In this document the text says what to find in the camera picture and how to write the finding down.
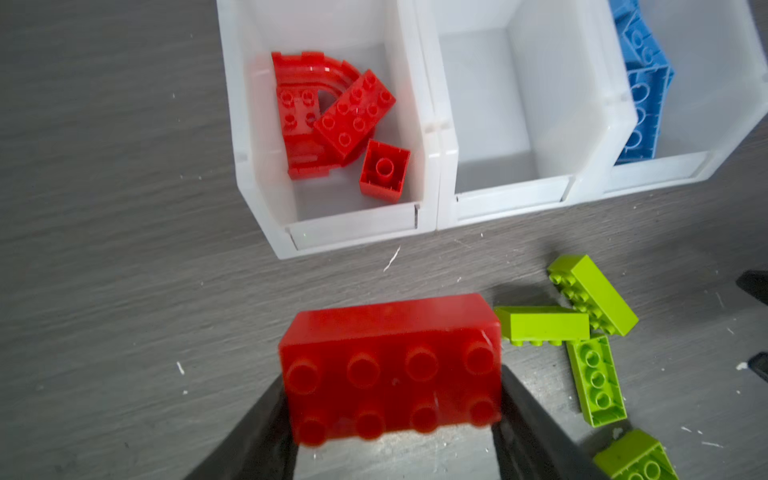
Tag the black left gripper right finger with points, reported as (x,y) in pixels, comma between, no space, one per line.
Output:
(529,444)

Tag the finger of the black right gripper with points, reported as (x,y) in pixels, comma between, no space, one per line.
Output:
(758,364)
(754,283)

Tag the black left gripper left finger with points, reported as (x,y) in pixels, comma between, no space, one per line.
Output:
(260,446)

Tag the green lego brick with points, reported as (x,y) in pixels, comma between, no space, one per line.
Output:
(578,278)
(637,455)
(542,324)
(596,380)

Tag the blue lego brick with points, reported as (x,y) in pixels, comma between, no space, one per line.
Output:
(648,88)
(638,45)

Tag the red small lego brick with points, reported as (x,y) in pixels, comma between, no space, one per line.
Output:
(384,171)

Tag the white right storage bin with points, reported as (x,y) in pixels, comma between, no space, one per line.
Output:
(718,95)

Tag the white storage bin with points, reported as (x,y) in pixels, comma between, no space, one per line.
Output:
(718,95)
(531,104)
(321,214)

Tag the white left storage bin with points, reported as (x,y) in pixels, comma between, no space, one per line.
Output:
(321,214)

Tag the white middle storage bin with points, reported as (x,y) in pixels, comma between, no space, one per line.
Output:
(531,104)

